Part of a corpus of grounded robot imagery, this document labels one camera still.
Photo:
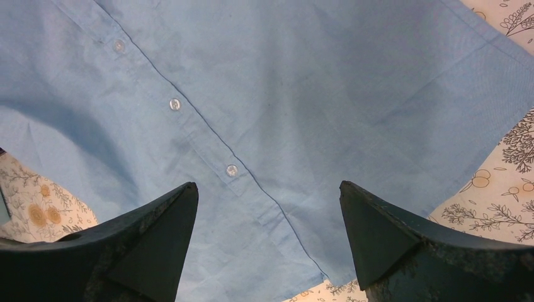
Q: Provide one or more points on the floral patterned table mat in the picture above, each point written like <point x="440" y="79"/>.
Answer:
<point x="500" y="187"/>

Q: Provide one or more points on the light blue button shirt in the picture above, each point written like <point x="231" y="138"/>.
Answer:
<point x="250" y="104"/>

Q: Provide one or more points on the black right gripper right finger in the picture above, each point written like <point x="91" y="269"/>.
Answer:
<point x="400" y="256"/>

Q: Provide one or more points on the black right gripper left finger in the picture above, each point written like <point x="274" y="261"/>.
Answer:
<point x="137" y="256"/>

